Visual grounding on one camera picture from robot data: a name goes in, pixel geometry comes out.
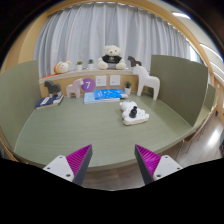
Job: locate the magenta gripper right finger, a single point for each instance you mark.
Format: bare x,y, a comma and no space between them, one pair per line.
154,167

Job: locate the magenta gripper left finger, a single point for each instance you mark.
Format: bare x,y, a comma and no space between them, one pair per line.
72,167

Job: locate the black charger plug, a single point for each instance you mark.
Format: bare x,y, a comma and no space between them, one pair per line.
133,112

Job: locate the white round charger adapter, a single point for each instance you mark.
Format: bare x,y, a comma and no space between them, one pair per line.
127,104

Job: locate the white power strip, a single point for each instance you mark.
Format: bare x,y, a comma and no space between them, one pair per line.
141,116

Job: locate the dark navy book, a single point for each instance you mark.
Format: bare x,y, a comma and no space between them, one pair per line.
49,101

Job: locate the light blue booklet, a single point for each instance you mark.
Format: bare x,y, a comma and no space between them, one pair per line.
89,98

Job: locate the small pink wooden horse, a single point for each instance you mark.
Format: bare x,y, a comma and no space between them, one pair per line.
74,88

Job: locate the dark grey wooden horse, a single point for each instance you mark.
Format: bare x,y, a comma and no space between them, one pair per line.
52,88

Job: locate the purple round number seven sign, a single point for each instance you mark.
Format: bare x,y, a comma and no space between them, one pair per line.
88,85

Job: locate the blue book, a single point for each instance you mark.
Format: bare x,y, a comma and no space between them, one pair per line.
109,94

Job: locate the green partition panel right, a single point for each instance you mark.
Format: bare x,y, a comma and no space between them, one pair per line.
183,85

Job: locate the green partition panel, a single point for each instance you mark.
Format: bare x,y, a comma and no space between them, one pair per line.
19,93
183,85

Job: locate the small potted plant lower shelf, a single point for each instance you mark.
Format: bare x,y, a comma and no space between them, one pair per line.
127,87

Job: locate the large white wooden horse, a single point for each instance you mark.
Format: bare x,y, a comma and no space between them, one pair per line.
145,79

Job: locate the green partition panel left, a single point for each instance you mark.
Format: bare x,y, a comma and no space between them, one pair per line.
19,93

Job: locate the wooden shelf ledge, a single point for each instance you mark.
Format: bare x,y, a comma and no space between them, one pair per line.
85,72

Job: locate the orange white plush toy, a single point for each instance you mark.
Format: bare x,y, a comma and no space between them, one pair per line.
62,67

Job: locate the small potted plant left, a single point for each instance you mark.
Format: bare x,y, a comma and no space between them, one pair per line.
79,65

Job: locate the small potted plant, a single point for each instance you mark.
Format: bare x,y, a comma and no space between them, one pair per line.
79,65
90,64

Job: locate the small potted plant middle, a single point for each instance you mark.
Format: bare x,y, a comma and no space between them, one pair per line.
90,64

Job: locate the small brown horse figurine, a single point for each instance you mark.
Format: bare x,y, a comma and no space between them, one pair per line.
133,61

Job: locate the cream teddy bear black shirt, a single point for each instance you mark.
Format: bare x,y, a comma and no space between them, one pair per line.
111,59

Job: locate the grey white curtain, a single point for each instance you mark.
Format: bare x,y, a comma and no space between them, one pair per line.
80,33

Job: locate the white wall socket left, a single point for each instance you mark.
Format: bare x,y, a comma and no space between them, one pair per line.
100,81

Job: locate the white wall socket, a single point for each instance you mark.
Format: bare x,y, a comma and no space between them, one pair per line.
100,81
114,80

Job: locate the white wall socket right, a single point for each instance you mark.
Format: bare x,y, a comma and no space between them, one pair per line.
114,80

